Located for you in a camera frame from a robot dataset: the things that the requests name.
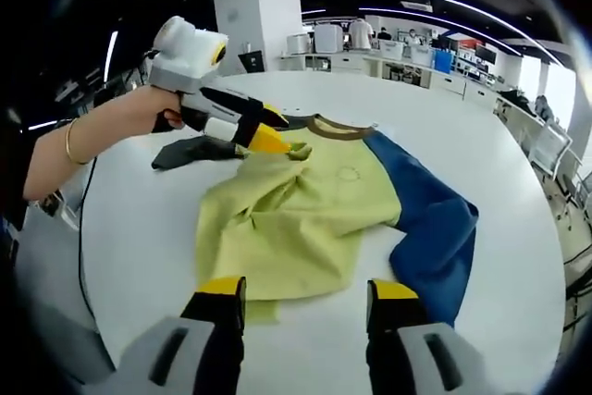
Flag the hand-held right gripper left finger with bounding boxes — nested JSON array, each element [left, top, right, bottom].
[[99, 275, 248, 395]]

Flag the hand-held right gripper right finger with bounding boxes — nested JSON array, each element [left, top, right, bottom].
[[364, 278, 499, 395]]

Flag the yellow blue grey garment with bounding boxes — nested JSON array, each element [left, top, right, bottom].
[[151, 112, 480, 329]]

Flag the person's left hand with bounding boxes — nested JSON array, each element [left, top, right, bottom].
[[85, 84, 185, 142]]

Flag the black waste bin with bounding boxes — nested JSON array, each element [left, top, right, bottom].
[[238, 50, 265, 75]]

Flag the ceiling light strip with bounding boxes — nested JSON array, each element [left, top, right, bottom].
[[104, 30, 119, 81]]

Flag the white square pillar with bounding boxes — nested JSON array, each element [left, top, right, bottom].
[[212, 0, 304, 77]]

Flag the small white appliance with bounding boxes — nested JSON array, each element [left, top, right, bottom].
[[286, 32, 310, 55]]

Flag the tall white appliance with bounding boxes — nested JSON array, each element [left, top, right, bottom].
[[314, 23, 346, 54]]

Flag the white counter crate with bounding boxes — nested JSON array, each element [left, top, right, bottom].
[[378, 40, 403, 61], [409, 45, 434, 66]]

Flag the white counter cabinets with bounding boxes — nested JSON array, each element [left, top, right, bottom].
[[279, 50, 499, 103]]

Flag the person's dark clothing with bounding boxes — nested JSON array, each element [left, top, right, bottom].
[[0, 103, 33, 234]]

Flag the white mesh office chair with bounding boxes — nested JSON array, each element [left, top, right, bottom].
[[554, 154, 585, 229], [526, 119, 573, 179]]

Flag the gold bracelet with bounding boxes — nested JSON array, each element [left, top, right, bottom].
[[64, 117, 92, 166]]

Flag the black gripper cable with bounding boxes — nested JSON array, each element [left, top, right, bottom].
[[76, 156, 101, 327]]

